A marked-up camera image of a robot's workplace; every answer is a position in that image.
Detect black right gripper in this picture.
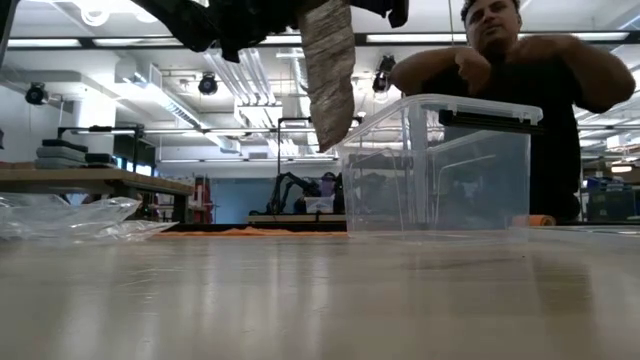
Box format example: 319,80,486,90
349,0,410,29

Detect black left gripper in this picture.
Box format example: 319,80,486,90
214,0,301,64

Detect brown elastic bandage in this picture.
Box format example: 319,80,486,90
297,0,357,154

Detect clear plastic storage box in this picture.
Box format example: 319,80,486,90
333,93,546,242

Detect orange elastic bandage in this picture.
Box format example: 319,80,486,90
149,213,557,239

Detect black ceiling spotlight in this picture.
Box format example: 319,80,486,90
197,72,220,97
24,82,49,107
372,54,399,94

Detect background black robot arms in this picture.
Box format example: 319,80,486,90
264,171,346,216

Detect person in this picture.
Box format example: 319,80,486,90
389,0,637,225

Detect white plastic bin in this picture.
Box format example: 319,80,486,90
303,195,335,215

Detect wooden top workbench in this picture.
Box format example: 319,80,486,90
0,167,195,197

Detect stack of grey pads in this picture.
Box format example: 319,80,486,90
32,138,117,170

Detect clear plastic bag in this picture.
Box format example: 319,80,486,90
0,193,179,245

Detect dark storage shelf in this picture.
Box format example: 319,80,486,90
582,172,640,223

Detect black aluminium rig frame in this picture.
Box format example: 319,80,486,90
164,222,349,233

